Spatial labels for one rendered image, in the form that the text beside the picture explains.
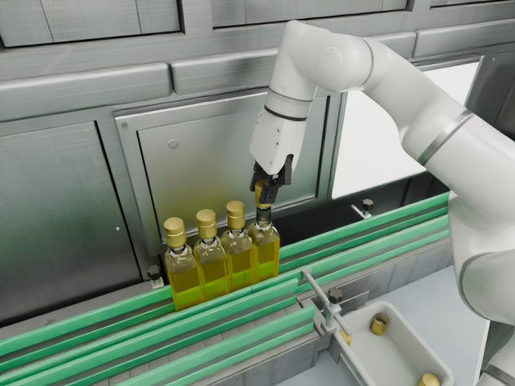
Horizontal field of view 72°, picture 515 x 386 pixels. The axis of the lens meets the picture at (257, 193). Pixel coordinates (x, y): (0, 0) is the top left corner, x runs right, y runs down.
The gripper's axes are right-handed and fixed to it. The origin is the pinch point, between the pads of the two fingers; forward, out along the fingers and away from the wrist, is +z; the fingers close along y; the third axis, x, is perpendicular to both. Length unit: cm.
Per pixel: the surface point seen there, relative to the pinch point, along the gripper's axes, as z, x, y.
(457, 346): 32, 52, 25
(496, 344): 64, 113, 16
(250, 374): 34.5, -0.7, 15.7
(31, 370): 33, -39, 5
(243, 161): 1.3, 1.1, -12.6
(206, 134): -4.7, -8.3, -12.4
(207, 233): 8.5, -10.2, 1.9
